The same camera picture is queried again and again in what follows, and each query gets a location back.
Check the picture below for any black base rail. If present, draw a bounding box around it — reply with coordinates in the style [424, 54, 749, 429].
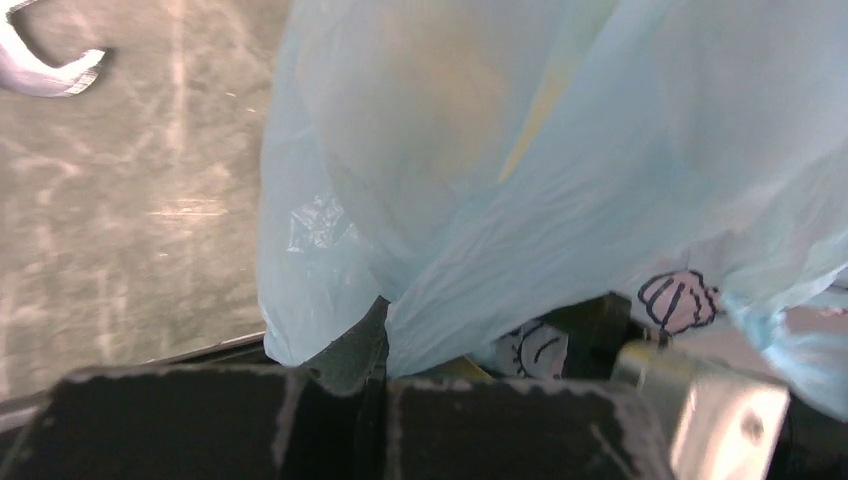
[1, 332, 275, 431]

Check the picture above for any silver open end spanner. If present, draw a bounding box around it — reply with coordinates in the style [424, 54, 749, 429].
[1, 0, 108, 98]

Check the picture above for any light blue plastic bag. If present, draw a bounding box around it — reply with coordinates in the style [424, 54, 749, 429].
[257, 1, 847, 419]

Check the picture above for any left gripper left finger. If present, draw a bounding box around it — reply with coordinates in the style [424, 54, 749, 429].
[1, 365, 371, 479]

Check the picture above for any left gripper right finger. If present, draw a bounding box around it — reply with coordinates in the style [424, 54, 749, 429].
[384, 378, 673, 479]

